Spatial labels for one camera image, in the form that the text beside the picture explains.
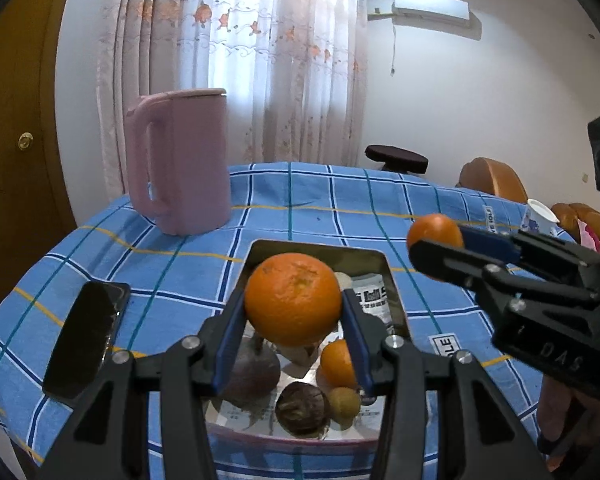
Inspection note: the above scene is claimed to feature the purple mangosteen with stem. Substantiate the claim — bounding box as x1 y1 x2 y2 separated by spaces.
221 334 280 406

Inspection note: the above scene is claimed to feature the brown leather sofa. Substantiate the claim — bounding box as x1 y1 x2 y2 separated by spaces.
550 203 600 243

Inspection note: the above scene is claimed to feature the black smartphone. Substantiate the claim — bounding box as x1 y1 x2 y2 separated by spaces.
42 281 131 408

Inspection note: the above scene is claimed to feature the gold metal tin box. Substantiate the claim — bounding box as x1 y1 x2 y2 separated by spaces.
206 240 411 453

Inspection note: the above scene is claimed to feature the green-brown kiwi fruit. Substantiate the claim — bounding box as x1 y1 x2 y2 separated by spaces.
327 387 362 426

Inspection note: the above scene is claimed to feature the dark brown passion fruit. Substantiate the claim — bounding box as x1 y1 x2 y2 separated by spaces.
275 382 330 437

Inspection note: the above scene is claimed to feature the orange tangerine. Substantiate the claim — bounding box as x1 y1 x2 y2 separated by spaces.
244 252 342 347
406 214 464 249
320 339 358 389

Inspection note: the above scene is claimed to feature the brown wooden door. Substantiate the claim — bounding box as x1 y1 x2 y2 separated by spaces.
0 0 76 303

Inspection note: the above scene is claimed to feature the pink patterned cloth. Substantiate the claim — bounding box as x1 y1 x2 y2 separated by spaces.
578 220 600 252

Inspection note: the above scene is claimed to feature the blue plaid tablecloth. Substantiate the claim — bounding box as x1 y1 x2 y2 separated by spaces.
0 162 541 462

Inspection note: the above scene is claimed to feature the white floral curtain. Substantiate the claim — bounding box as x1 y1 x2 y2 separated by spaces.
96 0 367 198

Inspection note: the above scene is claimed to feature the dark round stool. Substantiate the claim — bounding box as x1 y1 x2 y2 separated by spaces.
364 144 429 174

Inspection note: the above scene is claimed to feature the pink plastic pitcher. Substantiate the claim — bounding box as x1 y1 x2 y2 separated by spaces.
123 88 230 236

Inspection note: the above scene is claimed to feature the pale round fruit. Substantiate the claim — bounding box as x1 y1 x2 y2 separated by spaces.
276 272 352 366

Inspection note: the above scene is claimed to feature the right hand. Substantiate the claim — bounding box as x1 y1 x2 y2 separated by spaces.
538 376 600 451

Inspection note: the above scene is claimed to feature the white mug blue print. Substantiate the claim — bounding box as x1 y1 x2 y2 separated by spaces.
520 198 559 236

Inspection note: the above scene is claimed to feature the white wall air conditioner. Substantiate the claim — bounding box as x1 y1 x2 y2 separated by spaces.
367 0 471 28

